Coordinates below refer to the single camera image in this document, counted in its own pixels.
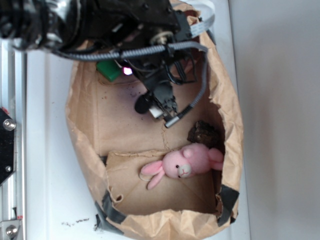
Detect white flat ribbon cable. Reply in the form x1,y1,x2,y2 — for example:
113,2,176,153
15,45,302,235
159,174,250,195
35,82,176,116
186,0,216,36

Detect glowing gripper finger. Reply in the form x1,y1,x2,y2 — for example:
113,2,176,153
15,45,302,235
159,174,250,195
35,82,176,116
122,66,133,76

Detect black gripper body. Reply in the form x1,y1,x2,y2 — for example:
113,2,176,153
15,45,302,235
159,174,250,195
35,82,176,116
82,0,194,83

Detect green rectangular block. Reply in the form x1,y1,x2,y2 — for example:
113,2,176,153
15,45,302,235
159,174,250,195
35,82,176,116
96,60,122,83

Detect brown paper bag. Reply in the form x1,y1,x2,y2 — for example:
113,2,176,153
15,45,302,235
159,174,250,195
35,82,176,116
65,0,245,240

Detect dark brown rock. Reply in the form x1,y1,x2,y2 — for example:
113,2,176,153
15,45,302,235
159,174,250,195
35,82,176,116
187,120,221,149

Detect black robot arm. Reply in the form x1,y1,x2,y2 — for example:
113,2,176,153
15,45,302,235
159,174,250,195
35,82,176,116
0,0,192,85

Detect aluminium frame rail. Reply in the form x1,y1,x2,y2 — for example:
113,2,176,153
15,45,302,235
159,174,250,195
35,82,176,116
0,40,26,240

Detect black mounting bracket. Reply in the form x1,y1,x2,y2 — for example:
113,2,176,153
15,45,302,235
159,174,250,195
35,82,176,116
0,107,17,186

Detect grey braided cable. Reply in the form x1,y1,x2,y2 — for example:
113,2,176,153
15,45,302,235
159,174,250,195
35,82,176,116
53,41,209,129

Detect pink plush bunny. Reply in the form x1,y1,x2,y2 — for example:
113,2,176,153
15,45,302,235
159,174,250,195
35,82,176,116
140,143,224,190

